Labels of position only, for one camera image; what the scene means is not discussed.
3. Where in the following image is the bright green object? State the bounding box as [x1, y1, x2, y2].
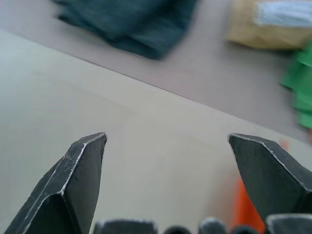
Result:
[279, 41, 312, 140]

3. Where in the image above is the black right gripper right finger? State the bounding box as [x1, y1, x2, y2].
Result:
[227, 133, 312, 225]

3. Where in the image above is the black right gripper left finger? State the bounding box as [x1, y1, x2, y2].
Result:
[4, 132, 108, 234]

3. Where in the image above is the light blue white cloth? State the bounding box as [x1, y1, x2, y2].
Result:
[254, 0, 312, 27]

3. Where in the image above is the dark green folded cloth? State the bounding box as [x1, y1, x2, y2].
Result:
[52, 0, 197, 60]

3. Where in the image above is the orange object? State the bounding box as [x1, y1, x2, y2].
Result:
[230, 140, 290, 234]

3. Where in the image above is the tan woven basket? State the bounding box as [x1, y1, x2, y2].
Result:
[225, 0, 312, 50]

